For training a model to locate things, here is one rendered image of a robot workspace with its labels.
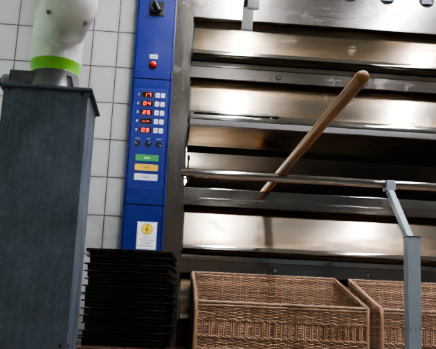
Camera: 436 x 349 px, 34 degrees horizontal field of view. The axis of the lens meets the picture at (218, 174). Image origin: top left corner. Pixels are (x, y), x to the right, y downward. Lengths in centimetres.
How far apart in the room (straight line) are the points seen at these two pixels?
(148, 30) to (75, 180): 133
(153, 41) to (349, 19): 82
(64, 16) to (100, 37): 125
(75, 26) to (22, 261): 55
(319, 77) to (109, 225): 103
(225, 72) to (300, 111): 34
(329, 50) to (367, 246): 82
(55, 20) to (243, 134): 121
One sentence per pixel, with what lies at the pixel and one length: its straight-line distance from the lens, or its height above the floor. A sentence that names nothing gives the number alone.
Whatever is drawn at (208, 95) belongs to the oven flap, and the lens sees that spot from 286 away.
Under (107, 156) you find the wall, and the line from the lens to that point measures 279.
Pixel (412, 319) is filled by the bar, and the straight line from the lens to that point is 223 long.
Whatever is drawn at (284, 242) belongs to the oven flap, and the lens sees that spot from 275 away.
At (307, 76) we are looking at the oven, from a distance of 293.
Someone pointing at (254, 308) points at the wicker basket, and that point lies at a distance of 223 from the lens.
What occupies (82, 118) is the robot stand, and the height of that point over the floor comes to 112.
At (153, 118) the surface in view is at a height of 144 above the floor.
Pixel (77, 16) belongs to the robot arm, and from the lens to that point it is 170.
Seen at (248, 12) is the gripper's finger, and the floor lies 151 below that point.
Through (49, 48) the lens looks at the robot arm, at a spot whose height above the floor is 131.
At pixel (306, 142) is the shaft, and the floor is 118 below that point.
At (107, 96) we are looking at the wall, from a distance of 285.
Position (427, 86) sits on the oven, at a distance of 306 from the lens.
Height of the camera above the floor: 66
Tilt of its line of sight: 12 degrees up
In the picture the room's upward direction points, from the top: 3 degrees clockwise
